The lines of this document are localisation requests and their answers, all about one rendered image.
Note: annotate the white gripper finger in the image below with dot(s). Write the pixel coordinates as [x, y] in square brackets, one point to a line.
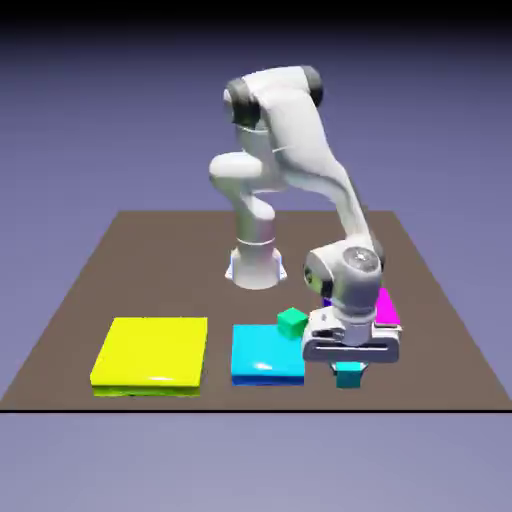
[364, 367]
[333, 367]

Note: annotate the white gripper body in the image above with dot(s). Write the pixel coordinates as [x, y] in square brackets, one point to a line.
[320, 354]

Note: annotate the small teal cube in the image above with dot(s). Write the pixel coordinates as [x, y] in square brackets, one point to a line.
[348, 376]

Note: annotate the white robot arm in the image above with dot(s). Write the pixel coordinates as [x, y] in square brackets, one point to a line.
[296, 132]

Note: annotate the small green cube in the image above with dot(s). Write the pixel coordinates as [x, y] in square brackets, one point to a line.
[292, 322]

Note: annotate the small dark blue cube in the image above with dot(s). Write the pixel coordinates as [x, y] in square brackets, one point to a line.
[327, 302]

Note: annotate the large cyan box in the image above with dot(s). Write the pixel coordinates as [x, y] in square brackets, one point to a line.
[266, 350]

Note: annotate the large magenta box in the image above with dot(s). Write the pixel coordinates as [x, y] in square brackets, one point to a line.
[386, 308]

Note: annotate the large yellow box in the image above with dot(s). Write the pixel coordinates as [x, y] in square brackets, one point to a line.
[150, 352]

